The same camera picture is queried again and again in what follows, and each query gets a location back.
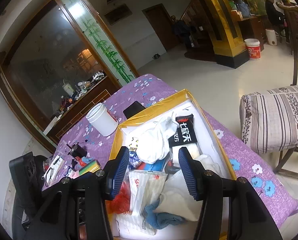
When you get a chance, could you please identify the white red bucket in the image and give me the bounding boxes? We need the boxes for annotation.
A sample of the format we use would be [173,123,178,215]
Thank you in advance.
[244,38,261,60]

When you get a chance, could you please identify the red and blue sponge pack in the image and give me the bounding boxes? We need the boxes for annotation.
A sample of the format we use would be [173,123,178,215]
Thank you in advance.
[137,154,170,172]

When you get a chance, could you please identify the white tissue pack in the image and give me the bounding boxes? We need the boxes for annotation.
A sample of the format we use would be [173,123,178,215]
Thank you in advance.
[171,142,203,168]

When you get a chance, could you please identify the white plastic jar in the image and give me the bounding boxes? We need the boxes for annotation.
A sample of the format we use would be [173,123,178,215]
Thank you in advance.
[86,103,119,137]

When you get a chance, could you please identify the striped cushioned stool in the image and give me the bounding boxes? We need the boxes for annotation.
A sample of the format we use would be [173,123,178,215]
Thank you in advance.
[240,85,298,179]

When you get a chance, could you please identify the bamboo painted panel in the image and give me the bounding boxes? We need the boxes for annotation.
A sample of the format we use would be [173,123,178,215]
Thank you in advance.
[61,0,135,86]

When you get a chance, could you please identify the lined notepad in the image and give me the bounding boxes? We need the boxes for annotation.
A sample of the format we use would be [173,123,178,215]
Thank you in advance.
[42,155,64,187]

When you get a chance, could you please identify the white towel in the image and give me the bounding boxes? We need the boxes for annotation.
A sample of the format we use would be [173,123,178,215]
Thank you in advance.
[153,154,222,222]

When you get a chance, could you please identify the blue white patterned bag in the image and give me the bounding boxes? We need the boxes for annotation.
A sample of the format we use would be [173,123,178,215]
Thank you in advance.
[129,148,142,170]

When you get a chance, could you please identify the black cylindrical motor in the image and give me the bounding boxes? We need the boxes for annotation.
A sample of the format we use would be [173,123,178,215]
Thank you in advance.
[67,142,87,158]

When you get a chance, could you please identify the yellow green sponge pack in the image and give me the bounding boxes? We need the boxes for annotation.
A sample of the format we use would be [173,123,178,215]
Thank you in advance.
[79,160,101,176]

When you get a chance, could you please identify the small red wrapper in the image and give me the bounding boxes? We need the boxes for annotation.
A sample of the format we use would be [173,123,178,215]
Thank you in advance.
[76,157,89,167]

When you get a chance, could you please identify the red plastic bag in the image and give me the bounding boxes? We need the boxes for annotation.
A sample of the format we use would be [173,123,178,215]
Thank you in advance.
[106,181,131,214]

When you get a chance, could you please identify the yellow cardboard box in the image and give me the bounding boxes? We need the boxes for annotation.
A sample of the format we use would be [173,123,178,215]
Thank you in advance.
[109,90,236,239]

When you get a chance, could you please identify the lemon print tissue pack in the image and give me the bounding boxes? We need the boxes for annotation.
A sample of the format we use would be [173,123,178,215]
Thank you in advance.
[127,137,139,151]

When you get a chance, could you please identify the white small bin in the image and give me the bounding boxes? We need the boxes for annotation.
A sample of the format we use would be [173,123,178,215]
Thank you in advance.
[266,29,278,46]

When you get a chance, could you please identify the purple floral tablecloth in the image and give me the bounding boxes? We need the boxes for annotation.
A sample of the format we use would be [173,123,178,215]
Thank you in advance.
[54,74,298,226]

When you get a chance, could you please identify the white bag red lettering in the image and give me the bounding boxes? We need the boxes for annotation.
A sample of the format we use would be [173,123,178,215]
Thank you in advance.
[128,170,167,217]

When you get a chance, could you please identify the wooden sideboard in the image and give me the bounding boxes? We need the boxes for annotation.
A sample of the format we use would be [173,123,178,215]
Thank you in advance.
[0,0,120,153]

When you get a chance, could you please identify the black eyeglasses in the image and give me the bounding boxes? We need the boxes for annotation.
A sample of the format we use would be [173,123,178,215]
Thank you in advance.
[43,167,55,186]

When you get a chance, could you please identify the black snack bag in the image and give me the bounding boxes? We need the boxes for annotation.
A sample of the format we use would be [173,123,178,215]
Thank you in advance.
[169,114,197,147]

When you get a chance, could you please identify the black smartphone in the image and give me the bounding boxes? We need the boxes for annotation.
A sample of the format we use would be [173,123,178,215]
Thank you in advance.
[123,101,145,119]

